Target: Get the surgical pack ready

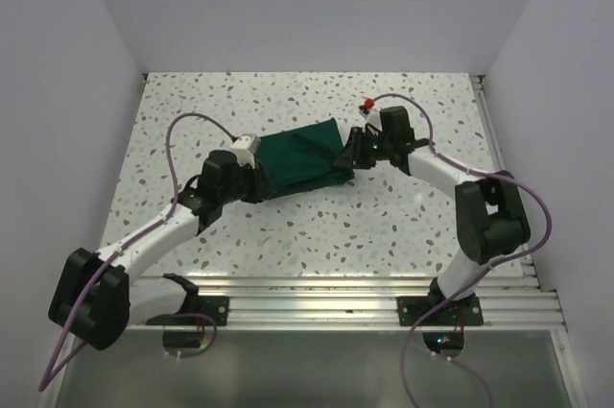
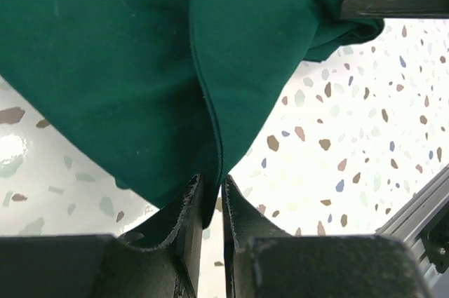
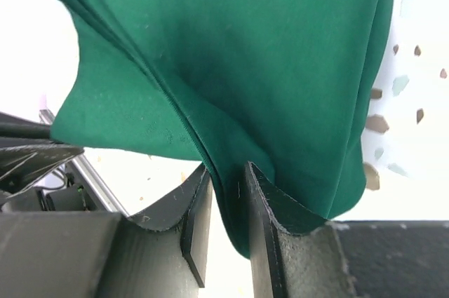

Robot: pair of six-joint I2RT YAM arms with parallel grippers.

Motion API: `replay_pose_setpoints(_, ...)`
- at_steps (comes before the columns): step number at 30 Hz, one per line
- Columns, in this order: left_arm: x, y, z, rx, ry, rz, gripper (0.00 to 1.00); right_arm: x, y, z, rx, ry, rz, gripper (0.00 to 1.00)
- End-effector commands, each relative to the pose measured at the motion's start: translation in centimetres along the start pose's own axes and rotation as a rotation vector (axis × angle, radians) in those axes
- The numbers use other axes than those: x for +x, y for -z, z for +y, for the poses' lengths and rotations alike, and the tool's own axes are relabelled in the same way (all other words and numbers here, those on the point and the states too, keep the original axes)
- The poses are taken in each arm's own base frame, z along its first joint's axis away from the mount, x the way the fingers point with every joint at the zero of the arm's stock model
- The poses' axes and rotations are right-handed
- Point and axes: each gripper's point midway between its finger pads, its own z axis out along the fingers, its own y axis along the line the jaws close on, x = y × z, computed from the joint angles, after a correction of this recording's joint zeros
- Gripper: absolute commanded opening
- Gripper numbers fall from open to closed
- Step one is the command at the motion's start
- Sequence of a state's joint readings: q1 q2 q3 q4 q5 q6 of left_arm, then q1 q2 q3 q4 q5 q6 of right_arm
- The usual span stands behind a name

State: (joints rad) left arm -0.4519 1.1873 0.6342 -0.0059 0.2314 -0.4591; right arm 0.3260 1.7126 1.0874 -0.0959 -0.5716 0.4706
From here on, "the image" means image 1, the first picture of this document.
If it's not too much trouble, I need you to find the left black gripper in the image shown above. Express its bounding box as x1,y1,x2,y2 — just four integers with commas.
219,157,276,204

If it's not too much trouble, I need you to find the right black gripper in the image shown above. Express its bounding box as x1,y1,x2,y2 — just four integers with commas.
333,127,393,170

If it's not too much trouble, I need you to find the dark green surgical cloth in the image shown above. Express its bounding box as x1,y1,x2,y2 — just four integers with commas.
255,118,354,200

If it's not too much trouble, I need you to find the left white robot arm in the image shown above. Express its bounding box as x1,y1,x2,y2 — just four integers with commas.
48,147,275,350

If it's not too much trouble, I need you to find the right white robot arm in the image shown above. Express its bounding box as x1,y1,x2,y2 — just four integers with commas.
334,100,531,324

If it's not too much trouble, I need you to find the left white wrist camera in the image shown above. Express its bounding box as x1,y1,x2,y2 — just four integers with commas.
230,133,261,168

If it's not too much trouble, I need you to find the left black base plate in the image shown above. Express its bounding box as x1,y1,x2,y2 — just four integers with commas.
162,296,230,351

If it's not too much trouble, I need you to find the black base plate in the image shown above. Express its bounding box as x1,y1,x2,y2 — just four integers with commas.
162,296,230,351
396,294,484,356

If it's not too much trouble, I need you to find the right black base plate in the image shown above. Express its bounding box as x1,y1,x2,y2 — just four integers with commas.
396,294,484,356

